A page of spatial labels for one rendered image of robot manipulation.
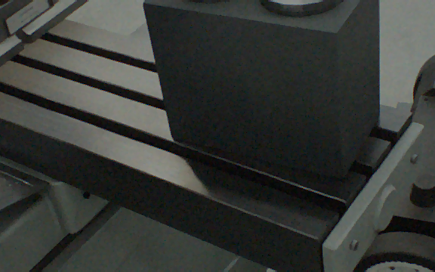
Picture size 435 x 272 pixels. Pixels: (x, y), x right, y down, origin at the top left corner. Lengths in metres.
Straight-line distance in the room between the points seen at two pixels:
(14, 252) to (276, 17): 0.50
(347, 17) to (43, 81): 0.49
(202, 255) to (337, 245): 0.69
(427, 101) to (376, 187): 0.68
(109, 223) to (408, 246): 0.45
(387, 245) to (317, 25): 0.57
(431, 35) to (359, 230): 2.02
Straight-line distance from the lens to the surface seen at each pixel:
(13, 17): 1.19
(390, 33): 2.84
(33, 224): 1.09
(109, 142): 0.96
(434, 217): 1.27
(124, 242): 1.24
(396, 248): 1.25
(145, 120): 0.98
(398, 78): 2.61
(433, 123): 1.48
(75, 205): 1.09
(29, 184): 1.05
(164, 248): 1.35
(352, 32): 0.79
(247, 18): 0.78
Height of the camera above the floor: 1.51
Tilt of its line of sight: 38 degrees down
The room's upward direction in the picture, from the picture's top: 10 degrees counter-clockwise
